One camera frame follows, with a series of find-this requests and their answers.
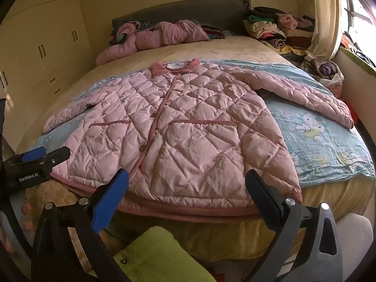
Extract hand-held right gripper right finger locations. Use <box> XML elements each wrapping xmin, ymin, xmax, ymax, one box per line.
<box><xmin>244</xmin><ymin>169</ymin><xmax>343</xmax><ymax>282</ymax></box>

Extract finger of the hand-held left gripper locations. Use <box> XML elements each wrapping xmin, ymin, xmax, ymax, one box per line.
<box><xmin>43</xmin><ymin>146</ymin><xmax>71</xmax><ymax>169</ymax></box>
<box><xmin>20</xmin><ymin>146</ymin><xmax>47</xmax><ymax>163</ymax></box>

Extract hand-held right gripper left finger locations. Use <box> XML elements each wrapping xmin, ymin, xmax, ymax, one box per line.
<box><xmin>31</xmin><ymin>168</ymin><xmax>130</xmax><ymax>282</ymax></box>

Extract pink quilted jacket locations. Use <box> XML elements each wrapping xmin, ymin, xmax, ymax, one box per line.
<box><xmin>43</xmin><ymin>59</ymin><xmax>354</xmax><ymax>215</ymax></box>

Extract plastic bag of clothes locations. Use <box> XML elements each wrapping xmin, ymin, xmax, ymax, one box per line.
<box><xmin>300</xmin><ymin>51</ymin><xmax>345</xmax><ymax>87</ymax></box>

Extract pile of folded clothes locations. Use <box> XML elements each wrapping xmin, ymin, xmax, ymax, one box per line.
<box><xmin>242</xmin><ymin>6</ymin><xmax>316</xmax><ymax>56</ymax></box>

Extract dark patterned clothes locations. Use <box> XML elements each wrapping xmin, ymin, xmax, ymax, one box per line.
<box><xmin>341</xmin><ymin>34</ymin><xmax>376</xmax><ymax>71</ymax></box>

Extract beige fluffy blanket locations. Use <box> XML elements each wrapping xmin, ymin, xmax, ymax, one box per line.
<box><xmin>20</xmin><ymin>179</ymin><xmax>89</xmax><ymax>232</ymax></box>

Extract person's green clothing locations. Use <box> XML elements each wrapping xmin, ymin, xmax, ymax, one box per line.
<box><xmin>101</xmin><ymin>226</ymin><xmax>218</xmax><ymax>282</ymax></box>

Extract blue cartoon printed blanket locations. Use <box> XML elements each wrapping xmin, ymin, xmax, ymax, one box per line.
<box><xmin>18</xmin><ymin>59</ymin><xmax>376</xmax><ymax>188</ymax></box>

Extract white rounded object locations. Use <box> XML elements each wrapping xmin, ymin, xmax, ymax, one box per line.
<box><xmin>335</xmin><ymin>214</ymin><xmax>374</xmax><ymax>271</ymax></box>

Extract cream wardrobe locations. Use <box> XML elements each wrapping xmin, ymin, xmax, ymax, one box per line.
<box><xmin>0</xmin><ymin>0</ymin><xmax>97</xmax><ymax>153</ymax></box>

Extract floral patterned cloth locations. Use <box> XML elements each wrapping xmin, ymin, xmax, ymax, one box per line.
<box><xmin>109</xmin><ymin>20</ymin><xmax>140</xmax><ymax>46</ymax></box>

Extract bed with beige sheet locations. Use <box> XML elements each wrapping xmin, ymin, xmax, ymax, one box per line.
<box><xmin>18</xmin><ymin>35</ymin><xmax>376</xmax><ymax>262</ymax></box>

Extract crumpled pink quilted garment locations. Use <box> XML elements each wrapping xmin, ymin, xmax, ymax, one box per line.
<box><xmin>95</xmin><ymin>20</ymin><xmax>210</xmax><ymax>66</ymax></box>

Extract colourful striped cloth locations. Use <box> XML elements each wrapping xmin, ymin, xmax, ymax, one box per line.
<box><xmin>203</xmin><ymin>25</ymin><xmax>235</xmax><ymax>40</ymax></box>

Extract grey headboard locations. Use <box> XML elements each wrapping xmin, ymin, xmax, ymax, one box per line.
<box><xmin>112</xmin><ymin>0</ymin><xmax>251</xmax><ymax>37</ymax></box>

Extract cream curtain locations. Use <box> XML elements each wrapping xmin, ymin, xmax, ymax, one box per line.
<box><xmin>305</xmin><ymin>0</ymin><xmax>349</xmax><ymax>59</ymax></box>

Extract window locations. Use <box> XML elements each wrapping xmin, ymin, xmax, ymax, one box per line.
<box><xmin>342</xmin><ymin>0</ymin><xmax>376</xmax><ymax>33</ymax></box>

